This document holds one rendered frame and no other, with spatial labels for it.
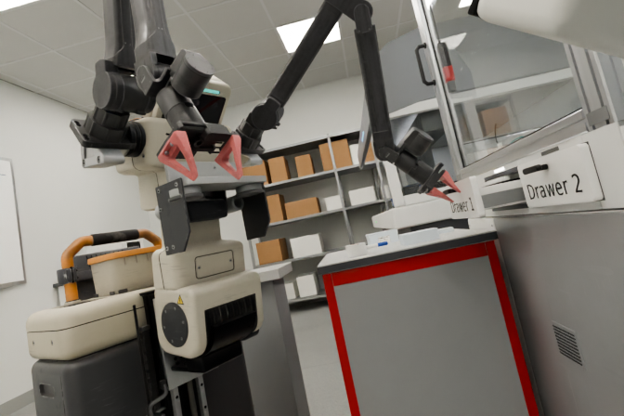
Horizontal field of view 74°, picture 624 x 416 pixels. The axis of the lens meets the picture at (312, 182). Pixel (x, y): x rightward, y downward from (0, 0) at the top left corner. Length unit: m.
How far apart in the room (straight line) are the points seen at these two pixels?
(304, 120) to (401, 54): 3.55
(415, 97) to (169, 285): 1.55
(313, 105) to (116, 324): 4.78
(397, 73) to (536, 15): 2.00
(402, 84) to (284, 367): 1.42
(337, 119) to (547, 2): 5.43
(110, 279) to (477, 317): 1.10
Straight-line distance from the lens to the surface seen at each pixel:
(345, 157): 5.06
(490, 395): 1.54
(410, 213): 2.09
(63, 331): 1.20
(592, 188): 0.93
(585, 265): 1.07
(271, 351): 1.79
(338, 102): 5.69
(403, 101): 2.18
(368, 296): 1.40
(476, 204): 1.18
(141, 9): 0.91
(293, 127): 5.68
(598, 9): 0.25
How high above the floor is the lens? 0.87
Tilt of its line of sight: 7 degrees up
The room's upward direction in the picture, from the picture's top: 12 degrees counter-clockwise
